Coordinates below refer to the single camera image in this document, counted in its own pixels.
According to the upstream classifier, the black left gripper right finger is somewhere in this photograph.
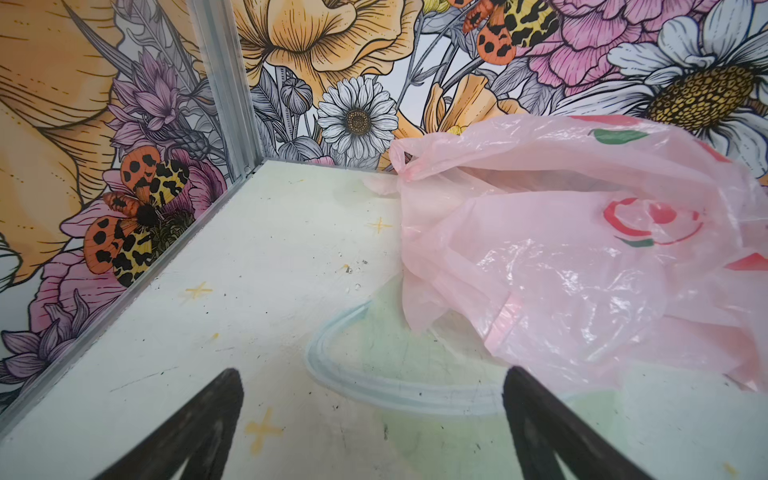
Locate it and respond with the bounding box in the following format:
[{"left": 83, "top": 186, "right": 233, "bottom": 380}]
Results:
[{"left": 502, "top": 366, "right": 650, "bottom": 479}]

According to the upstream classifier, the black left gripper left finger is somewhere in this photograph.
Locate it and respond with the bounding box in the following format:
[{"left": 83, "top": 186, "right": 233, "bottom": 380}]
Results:
[{"left": 96, "top": 368, "right": 244, "bottom": 479}]

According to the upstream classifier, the left aluminium corner post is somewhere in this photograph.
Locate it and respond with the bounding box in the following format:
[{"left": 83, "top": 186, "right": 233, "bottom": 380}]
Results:
[{"left": 187, "top": 0, "right": 263, "bottom": 182}]

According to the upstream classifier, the pink plastic bag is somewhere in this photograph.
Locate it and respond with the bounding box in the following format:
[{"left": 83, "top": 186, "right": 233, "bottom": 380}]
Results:
[{"left": 367, "top": 115, "right": 767, "bottom": 393}]

